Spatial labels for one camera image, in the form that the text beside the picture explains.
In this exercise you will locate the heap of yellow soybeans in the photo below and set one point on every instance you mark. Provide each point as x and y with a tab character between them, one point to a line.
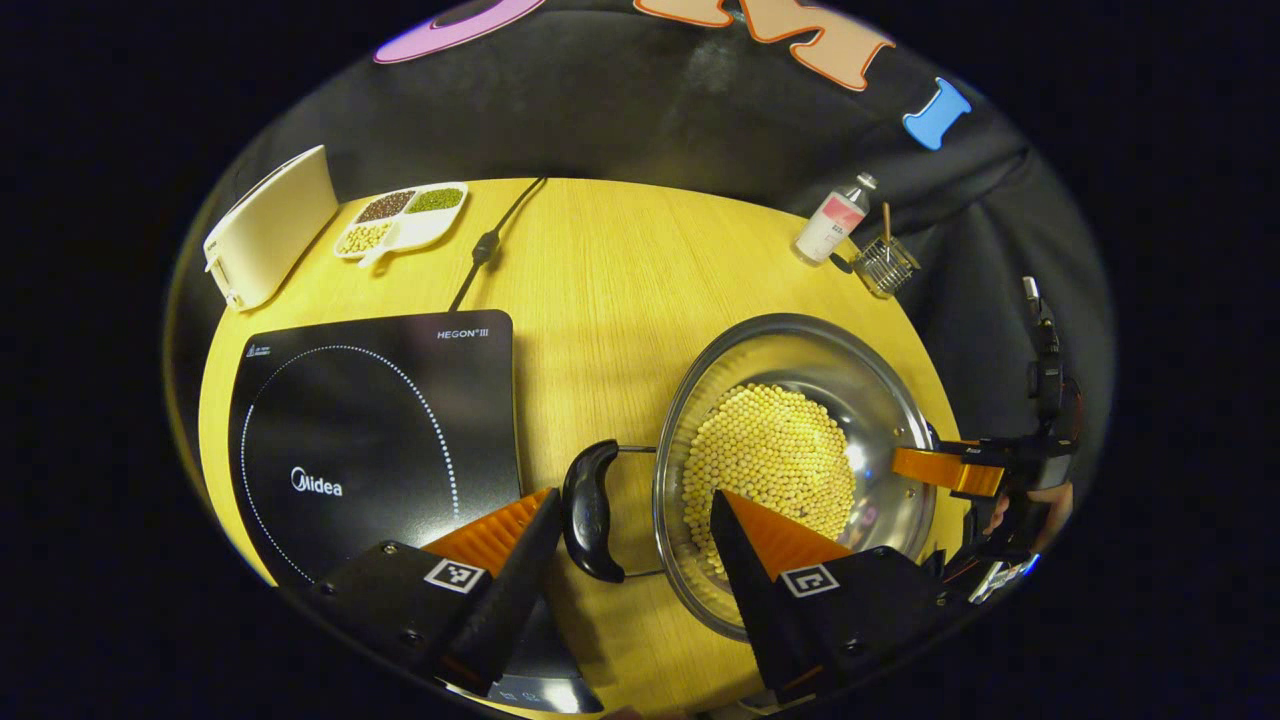
770	450

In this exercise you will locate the black induction cooktop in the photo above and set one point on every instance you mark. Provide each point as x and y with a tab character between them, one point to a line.
375	430

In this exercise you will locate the white divided dish of beans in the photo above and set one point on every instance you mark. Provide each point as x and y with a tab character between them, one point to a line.
405	222

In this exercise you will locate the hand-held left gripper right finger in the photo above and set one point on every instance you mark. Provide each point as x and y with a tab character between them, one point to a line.
760	600

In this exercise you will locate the clear bottle with pink label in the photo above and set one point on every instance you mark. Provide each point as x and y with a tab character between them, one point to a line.
832	222

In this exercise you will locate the small black round cap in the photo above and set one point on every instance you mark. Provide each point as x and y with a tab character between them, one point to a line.
841	264

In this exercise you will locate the wooden stick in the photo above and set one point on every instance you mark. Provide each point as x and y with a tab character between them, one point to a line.
886	222

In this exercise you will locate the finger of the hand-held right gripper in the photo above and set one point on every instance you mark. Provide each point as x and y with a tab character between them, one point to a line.
1000	580
945	469

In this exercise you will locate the white toaster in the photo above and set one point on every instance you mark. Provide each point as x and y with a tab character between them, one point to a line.
270	228

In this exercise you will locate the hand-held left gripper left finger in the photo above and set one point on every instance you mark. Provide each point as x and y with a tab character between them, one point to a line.
515	580

